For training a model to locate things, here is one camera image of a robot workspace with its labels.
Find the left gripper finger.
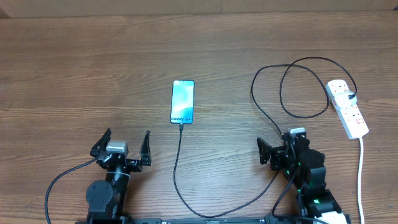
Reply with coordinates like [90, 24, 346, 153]
[90, 128, 111, 156]
[140, 130, 152, 166]

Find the Galaxy smartphone blue screen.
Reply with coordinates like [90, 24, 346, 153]
[170, 80, 195, 124]

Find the white power strip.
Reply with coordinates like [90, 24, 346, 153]
[326, 80, 369, 139]

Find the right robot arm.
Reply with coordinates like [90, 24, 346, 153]
[257, 132, 351, 224]

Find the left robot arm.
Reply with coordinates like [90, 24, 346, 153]
[85, 129, 152, 224]

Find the white charger adapter plug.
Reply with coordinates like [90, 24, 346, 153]
[330, 91, 357, 111]

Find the white power strip cord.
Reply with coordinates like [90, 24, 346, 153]
[356, 136, 366, 224]

